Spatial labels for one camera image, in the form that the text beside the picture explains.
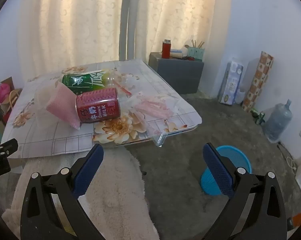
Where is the green utensil holder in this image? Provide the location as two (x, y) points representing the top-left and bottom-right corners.
(187, 47), (205, 61)

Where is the green label plastic bottle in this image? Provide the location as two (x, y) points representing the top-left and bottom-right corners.
(62, 69), (121, 96)

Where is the small dark green bottle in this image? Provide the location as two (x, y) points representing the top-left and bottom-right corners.
(250, 108), (266, 125)

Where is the floral tablecloth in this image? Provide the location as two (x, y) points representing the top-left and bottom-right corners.
(2, 59), (203, 159)

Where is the blue plastic basket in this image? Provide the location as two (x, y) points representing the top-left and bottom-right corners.
(200, 145), (252, 196)

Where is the clear plastic wrapper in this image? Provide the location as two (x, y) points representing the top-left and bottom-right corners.
(147, 120), (177, 148)

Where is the grey cabinet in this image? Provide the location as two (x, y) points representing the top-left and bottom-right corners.
(148, 52), (204, 95)

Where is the pink cloth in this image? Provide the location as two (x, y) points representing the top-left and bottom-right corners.
(0, 83), (11, 107)

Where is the pink paper napkin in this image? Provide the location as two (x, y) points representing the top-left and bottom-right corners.
(46, 83), (82, 130)

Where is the white cable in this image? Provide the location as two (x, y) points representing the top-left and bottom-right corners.
(278, 142), (298, 173)

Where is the clear bag with pink strips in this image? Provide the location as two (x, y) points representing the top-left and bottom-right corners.
(125, 91), (182, 122)

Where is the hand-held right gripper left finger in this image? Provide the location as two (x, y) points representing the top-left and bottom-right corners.
(20, 144), (106, 240)

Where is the large water jug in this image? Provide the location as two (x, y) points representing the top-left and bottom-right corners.
(263, 99), (293, 142)

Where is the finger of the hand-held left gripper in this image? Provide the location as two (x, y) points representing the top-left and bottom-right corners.
(0, 138), (19, 158)

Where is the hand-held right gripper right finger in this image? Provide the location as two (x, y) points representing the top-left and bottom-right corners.
(202, 142), (288, 240)

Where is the red milk can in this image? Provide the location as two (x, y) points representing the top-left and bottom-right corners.
(76, 88), (121, 123)

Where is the red thermos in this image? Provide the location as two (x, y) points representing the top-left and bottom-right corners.
(162, 39), (171, 59)

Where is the cream curtain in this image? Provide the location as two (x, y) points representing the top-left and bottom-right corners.
(134, 0), (232, 63)
(17, 0), (126, 80)

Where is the white fluffy blanket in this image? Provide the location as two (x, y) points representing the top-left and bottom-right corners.
(2, 149), (161, 240)

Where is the cardboard box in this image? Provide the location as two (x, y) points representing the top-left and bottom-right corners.
(0, 77), (23, 135)

